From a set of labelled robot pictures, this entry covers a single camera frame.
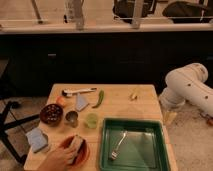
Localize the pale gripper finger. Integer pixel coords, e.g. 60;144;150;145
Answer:
163;111;177;125

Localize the blue grey towel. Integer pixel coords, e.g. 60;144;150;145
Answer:
75;93;89;111

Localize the brown scrubbing sponge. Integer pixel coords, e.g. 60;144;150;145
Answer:
70;135;84;155

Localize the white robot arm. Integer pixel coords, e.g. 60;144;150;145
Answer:
159;63;213;126

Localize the red orange bowl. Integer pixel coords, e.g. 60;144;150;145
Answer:
60;136;90;169

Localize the dark brown patterned bowl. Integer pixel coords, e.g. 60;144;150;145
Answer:
39;103;63;126

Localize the person's bare hand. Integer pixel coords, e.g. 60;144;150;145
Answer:
36;146;76;171

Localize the green plastic tray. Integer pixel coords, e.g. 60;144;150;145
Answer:
99;118;171;171

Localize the small yellow food piece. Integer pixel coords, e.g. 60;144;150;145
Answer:
130;93;138;101

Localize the silver metal fork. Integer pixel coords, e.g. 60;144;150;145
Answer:
110;131;127;160

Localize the light green plastic cup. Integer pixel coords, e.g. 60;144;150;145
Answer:
84;113;98;129

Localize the small metal cup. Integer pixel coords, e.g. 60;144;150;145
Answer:
65;111;78;128

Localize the small orange fruit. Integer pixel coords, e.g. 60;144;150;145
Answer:
56;96;67;107

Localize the blue sponge block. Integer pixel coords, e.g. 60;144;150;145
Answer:
26;128;48;153

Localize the black chair base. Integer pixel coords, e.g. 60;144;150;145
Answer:
0;101;39;164

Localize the white handled kitchen tool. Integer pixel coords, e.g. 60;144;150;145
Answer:
62;88;97;97

